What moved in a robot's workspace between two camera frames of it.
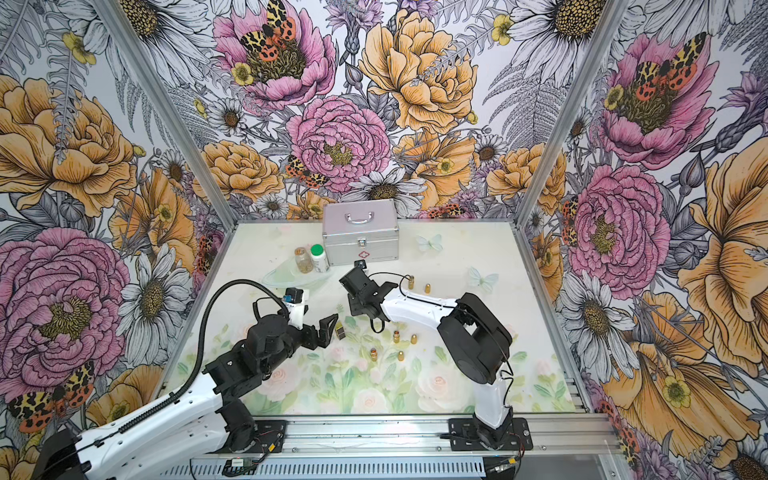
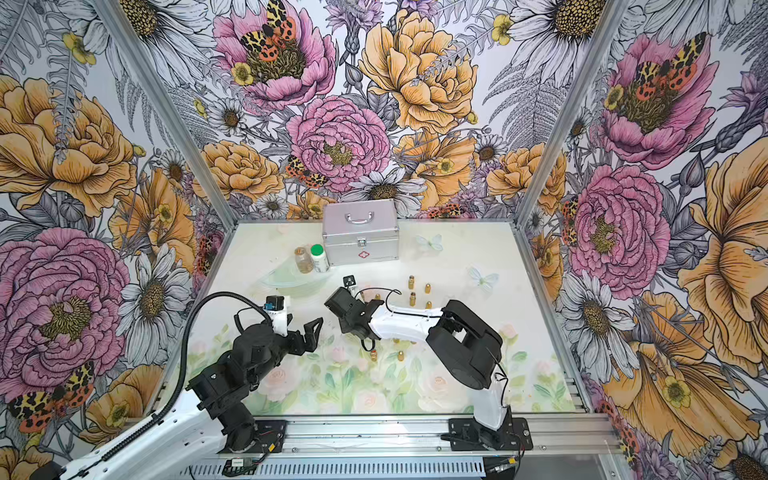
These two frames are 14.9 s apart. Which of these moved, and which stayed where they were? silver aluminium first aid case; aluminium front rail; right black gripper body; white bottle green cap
Moved: right black gripper body
Stayed: aluminium front rail; silver aluminium first aid case; white bottle green cap
